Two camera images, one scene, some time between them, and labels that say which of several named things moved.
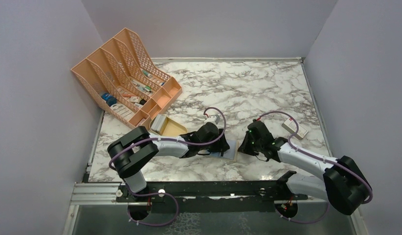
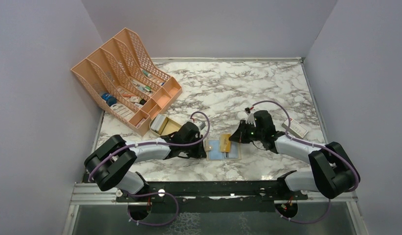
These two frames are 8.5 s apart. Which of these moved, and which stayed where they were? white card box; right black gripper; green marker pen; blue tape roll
Moved: right black gripper
Stayed: white card box; blue tape roll; green marker pen
